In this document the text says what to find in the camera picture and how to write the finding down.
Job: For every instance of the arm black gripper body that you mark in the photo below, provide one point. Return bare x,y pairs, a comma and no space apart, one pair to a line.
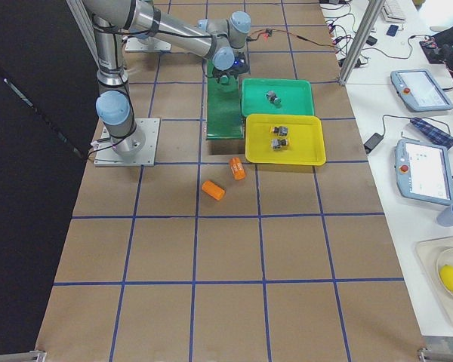
224,78

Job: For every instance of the orange cylinder with 4680 print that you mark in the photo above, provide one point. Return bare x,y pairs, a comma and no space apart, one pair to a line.
237,168

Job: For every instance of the plain orange cylinder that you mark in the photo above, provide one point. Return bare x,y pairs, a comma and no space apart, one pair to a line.
213,190

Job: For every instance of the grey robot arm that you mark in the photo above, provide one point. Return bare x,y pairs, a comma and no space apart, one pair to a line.
208,35
113,31

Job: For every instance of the green conveyor belt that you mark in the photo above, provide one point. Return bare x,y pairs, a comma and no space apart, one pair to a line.
224,117

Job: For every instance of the green plastic tray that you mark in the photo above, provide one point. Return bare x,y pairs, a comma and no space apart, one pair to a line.
296,96

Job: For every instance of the yellow plastic tray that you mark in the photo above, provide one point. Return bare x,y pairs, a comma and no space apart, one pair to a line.
305,136

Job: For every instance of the black power adapter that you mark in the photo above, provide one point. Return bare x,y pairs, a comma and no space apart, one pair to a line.
372,142

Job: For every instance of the blue smartphone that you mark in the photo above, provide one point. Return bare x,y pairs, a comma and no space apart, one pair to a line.
392,30

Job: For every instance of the white keyboard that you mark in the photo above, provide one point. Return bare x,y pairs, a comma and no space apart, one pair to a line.
392,12

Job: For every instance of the upper grey teach pendant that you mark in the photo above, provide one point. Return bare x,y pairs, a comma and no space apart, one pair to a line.
419,91

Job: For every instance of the grey teach pendant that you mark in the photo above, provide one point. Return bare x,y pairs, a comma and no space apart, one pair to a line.
419,91
423,172

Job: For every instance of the lower grey teach pendant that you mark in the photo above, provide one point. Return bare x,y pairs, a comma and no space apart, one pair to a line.
423,172

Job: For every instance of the blue plaid cloth pouch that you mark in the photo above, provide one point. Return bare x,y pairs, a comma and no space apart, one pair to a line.
432,133

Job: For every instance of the yellow lemon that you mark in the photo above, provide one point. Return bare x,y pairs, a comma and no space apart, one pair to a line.
446,277

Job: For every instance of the beige plastic tray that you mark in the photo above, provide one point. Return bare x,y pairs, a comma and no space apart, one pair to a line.
436,258

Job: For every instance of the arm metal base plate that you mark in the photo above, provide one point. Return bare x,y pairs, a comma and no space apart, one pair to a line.
137,150
146,45

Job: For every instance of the aluminium frame post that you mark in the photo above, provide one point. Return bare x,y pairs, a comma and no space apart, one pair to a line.
368,19

